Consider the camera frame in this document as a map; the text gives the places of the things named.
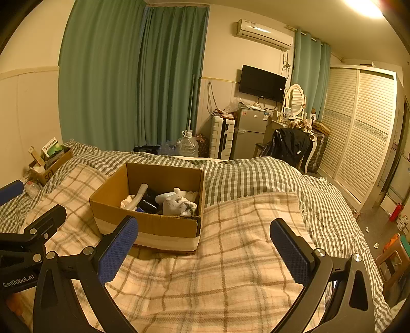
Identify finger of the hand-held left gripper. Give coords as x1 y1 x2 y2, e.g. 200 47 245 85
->
0 180 25 206
0 205 66 249

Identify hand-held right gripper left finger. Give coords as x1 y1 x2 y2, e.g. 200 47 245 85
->
32 216 139 333

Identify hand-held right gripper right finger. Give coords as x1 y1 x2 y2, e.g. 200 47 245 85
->
270 218 378 333

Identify large cardboard box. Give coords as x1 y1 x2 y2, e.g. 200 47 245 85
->
89 162 206 256

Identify black cloth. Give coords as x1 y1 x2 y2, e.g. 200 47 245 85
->
138 189 167 214

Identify white lace cloth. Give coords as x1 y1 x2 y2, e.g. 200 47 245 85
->
162 192 193 216

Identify small white sock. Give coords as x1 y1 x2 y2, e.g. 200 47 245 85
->
155 187 198 203

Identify clear plastic bottle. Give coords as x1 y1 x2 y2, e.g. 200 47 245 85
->
24 181 42 198

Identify slim beige box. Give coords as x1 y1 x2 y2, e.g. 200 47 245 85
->
28 146 45 168

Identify small printed cardboard box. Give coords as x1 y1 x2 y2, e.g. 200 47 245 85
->
28 145 74 187

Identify green white package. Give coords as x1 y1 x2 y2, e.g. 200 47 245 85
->
42 138 64 158

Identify cream plaid blanket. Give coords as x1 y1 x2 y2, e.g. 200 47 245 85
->
22 163 329 333

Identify green checked duvet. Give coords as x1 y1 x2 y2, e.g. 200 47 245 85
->
0 141 394 333

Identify wooden stool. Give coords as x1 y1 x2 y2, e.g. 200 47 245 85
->
375 234 410 293

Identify brown checked suitcase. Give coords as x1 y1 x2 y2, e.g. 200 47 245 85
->
309 133 329 175

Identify black jacket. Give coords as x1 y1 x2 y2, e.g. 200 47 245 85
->
259 128 312 169

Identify red fire extinguisher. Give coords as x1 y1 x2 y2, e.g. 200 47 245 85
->
389 203 403 223

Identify pack of plastic bottles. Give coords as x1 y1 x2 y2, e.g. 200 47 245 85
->
158 141 180 156

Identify grey small fridge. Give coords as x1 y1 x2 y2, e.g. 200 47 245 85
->
231 107 272 161

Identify large clear water bottle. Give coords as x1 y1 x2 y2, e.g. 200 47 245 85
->
177 130 199 158

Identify patterned brown cloth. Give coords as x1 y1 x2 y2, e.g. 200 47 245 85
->
288 118 313 133

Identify white suitcase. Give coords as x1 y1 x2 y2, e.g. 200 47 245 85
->
209 116 236 160

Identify dark floral bag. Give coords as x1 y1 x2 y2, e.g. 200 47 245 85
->
195 134 210 157

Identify white louvered wardrobe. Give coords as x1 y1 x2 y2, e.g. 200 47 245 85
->
317 66 405 212

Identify wide green curtain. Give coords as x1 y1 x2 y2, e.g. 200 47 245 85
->
58 0 148 152

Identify white oval mirror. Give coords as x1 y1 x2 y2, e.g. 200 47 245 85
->
285 84 307 118

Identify plastic bag on fridge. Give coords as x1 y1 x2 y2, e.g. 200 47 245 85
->
224 98 244 115

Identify white pole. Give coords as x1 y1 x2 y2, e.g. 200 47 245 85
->
187 75 196 132

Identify green curtain panel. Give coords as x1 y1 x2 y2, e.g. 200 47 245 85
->
138 5 210 152

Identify narrow green curtain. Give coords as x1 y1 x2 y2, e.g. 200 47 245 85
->
293 30 331 121

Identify white air conditioner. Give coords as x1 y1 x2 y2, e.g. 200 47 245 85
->
236 18 294 51

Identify black wall television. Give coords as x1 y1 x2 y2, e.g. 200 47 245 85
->
239 65 287 103

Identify wall cables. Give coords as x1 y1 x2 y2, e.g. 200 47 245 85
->
207 82 222 116

